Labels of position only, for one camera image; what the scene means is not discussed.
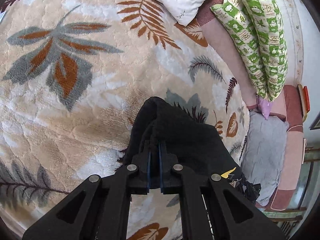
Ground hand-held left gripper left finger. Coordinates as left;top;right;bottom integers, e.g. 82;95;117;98
22;141;153;240

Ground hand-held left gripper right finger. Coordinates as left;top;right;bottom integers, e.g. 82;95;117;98
158;141;288;240

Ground black pants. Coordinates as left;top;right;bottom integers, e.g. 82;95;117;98
119;97;262;204

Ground leaf print fleece blanket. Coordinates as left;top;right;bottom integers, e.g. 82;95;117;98
0;0;250;240

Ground grey pillow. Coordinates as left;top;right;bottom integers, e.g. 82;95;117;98
240;110;290;207

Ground purple cloth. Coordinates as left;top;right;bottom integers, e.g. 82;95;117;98
255;95;273;120

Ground pink bed sheet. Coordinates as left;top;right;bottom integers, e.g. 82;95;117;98
196;0;307;212

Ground orange and yellow book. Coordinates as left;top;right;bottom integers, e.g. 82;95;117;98
297;84;311;123

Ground green patterned quilt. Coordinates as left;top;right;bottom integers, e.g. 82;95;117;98
210;0;288;102

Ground dark picture frame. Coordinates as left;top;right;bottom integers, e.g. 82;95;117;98
309;112;320;131

